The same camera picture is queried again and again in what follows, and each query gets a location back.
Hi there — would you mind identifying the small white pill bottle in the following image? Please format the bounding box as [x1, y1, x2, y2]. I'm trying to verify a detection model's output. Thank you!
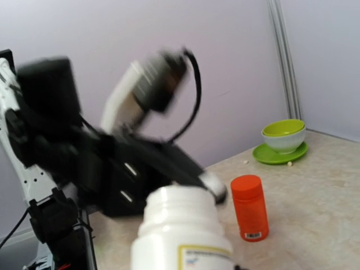
[130, 186, 235, 270]

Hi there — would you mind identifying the orange pill bottle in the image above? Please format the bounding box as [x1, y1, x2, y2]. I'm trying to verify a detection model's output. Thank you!
[230, 174, 269, 242]

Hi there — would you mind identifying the left aluminium frame post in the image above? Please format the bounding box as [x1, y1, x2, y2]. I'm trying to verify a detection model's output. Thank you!
[267, 0, 303, 120]

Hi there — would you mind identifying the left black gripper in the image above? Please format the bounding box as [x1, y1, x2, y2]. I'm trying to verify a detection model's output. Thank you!
[71, 133, 208, 218]

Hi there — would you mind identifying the small white bottle cap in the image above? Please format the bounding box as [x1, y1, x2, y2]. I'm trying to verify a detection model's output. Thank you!
[199, 172, 228, 205]

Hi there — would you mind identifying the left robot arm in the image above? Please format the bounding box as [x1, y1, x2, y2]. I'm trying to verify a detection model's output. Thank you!
[1, 49, 209, 269]

